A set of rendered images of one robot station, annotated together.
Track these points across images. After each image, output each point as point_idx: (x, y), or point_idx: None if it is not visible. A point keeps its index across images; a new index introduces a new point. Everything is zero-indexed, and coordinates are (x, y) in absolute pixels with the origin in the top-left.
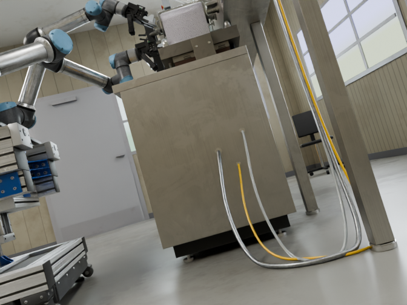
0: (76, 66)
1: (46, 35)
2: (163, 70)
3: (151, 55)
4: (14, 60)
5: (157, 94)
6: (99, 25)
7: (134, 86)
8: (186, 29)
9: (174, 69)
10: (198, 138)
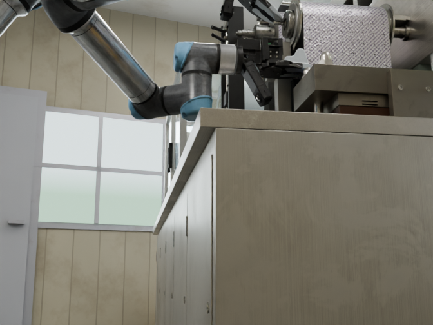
0: (111, 35)
1: None
2: (328, 114)
3: (263, 73)
4: None
5: (301, 161)
6: None
7: (252, 126)
8: (348, 49)
9: (351, 120)
10: (370, 296)
